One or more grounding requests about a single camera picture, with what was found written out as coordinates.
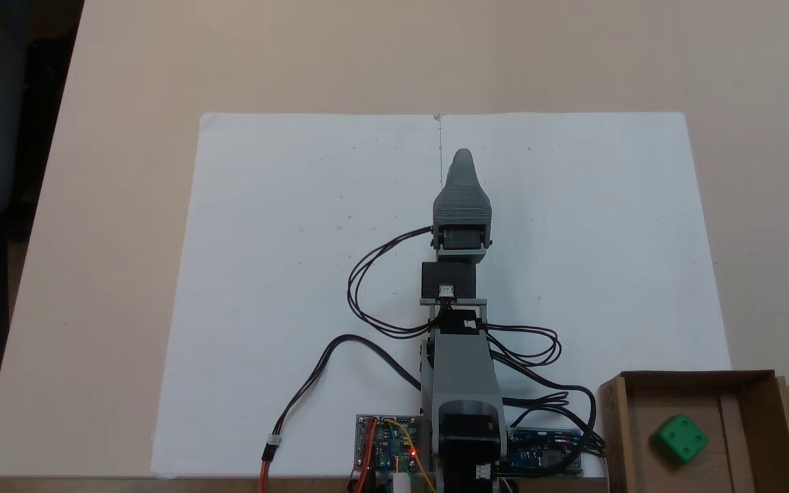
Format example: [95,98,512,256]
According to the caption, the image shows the black servo cable loop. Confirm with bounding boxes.
[347,226,451,340]
[501,383,606,458]
[482,320,564,368]

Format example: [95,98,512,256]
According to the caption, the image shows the yellow wire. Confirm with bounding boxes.
[384,419,436,493]

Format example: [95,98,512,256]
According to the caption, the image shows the circuit board in grey frame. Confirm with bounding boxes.
[355,414,433,475]

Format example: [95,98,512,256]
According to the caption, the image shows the green die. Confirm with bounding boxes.
[650,414,710,467]

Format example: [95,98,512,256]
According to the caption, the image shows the grey tapered fixed gripper finger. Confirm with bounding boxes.
[446,149,483,193]

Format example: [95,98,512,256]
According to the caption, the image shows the brown cardboard box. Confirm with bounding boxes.
[598,370,789,493]

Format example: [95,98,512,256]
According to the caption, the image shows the large white paper sheet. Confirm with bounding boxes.
[150,112,732,479]

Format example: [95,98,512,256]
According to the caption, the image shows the orange red wires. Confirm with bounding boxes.
[260,419,379,493]

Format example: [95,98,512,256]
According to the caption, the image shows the black cable with white connector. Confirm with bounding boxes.
[262,334,424,462]

